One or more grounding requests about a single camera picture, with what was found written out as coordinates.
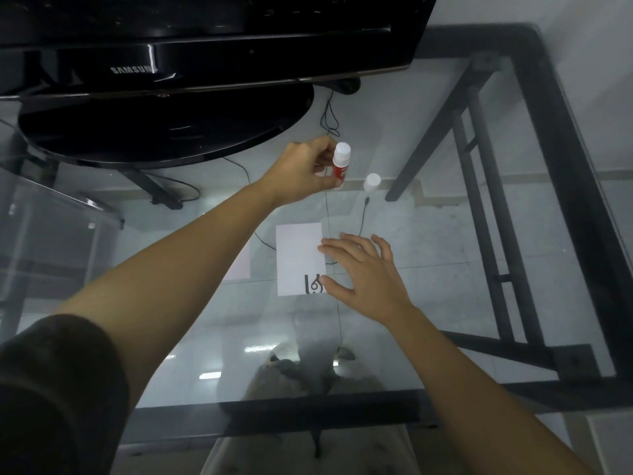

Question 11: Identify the person's right hand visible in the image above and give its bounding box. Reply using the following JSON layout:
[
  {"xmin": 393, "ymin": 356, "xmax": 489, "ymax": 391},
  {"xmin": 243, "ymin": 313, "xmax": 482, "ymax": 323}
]
[{"xmin": 317, "ymin": 233, "xmax": 415, "ymax": 326}]

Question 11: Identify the person's right forearm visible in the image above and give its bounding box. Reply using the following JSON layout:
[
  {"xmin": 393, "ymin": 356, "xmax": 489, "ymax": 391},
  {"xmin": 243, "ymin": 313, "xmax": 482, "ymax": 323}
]
[{"xmin": 385, "ymin": 303, "xmax": 602, "ymax": 475}]

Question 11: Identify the black monitor with stand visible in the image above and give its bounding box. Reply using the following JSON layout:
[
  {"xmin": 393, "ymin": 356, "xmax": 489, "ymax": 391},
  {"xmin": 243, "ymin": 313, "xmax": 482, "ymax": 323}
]
[{"xmin": 0, "ymin": 0, "xmax": 439, "ymax": 169}]

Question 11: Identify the thin black cable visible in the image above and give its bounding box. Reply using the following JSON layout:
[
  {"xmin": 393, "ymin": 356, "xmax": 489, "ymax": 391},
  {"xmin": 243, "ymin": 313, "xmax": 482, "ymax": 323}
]
[{"xmin": 319, "ymin": 90, "xmax": 344, "ymax": 344}]

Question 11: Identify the looped black cable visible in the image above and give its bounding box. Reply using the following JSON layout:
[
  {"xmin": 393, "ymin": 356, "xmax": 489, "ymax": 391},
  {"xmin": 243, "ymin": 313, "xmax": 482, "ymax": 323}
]
[{"xmin": 158, "ymin": 176, "xmax": 201, "ymax": 202}]

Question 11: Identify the person's left forearm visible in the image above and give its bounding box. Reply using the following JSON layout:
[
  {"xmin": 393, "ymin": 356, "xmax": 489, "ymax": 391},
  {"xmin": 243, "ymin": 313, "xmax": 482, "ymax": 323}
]
[{"xmin": 54, "ymin": 181, "xmax": 284, "ymax": 407}]

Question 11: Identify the black cable with plug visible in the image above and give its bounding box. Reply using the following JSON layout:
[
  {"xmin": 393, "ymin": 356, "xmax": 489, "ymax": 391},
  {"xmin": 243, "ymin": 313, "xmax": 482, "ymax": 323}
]
[{"xmin": 358, "ymin": 195, "xmax": 373, "ymax": 239}]

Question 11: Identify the red and white glue stick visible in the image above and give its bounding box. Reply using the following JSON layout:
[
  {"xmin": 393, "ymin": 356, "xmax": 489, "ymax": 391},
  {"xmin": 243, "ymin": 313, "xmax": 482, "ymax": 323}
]
[{"xmin": 332, "ymin": 142, "xmax": 353, "ymax": 190}]

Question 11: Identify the black metal table frame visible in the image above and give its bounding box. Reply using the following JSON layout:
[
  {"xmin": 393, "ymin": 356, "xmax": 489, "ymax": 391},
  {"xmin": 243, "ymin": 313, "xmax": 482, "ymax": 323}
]
[{"xmin": 119, "ymin": 23, "xmax": 633, "ymax": 447}]

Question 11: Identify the glass side stand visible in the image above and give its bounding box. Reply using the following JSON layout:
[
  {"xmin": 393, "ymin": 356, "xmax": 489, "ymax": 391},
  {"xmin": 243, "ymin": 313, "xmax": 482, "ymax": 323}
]
[{"xmin": 0, "ymin": 118, "xmax": 125, "ymax": 324}]

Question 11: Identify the person's black sleeve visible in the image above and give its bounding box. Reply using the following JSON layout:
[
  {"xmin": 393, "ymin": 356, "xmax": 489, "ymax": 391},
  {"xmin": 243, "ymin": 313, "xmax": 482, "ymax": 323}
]
[{"xmin": 0, "ymin": 314, "xmax": 132, "ymax": 475}]

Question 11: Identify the person's left hand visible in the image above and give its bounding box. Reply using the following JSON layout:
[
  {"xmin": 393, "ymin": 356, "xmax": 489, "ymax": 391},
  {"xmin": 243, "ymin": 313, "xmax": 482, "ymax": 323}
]
[{"xmin": 259, "ymin": 136, "xmax": 343, "ymax": 208}]

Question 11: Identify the white paper card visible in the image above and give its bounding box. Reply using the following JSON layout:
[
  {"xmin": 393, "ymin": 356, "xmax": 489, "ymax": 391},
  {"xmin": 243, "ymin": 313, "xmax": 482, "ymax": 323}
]
[{"xmin": 275, "ymin": 222, "xmax": 329, "ymax": 297}]

